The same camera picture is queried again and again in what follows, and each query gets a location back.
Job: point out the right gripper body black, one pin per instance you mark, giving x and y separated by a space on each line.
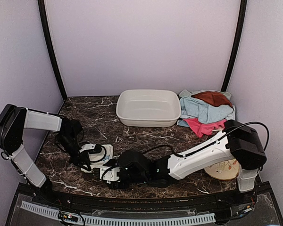
138 178

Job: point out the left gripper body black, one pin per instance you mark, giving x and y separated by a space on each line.
79 157

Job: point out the white embroidered towel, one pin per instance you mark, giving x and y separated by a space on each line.
99 159

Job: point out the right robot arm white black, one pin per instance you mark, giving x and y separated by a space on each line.
236 141

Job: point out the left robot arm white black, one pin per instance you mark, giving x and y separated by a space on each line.
14 120

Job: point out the white plastic basin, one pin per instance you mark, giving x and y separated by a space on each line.
148 108

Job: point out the pink towel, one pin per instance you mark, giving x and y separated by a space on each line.
201 129

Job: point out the light blue towel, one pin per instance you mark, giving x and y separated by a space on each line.
204 112

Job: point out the round floral wooden plate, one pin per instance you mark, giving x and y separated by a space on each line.
225 170

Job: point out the dark red towel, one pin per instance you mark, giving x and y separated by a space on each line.
215 99

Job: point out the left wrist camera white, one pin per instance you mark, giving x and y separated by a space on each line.
91 148

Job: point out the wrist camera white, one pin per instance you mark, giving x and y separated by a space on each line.
107 174
91 148

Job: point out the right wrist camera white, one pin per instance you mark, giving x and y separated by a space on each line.
107 174

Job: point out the white slotted cable duct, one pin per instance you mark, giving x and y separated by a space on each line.
117 218

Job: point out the black front rail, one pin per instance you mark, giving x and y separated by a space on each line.
222 201

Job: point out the left black frame post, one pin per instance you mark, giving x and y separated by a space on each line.
50 49

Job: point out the black frame post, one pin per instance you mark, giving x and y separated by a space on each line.
235 46
50 49

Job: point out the right black frame post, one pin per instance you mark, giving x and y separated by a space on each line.
235 46

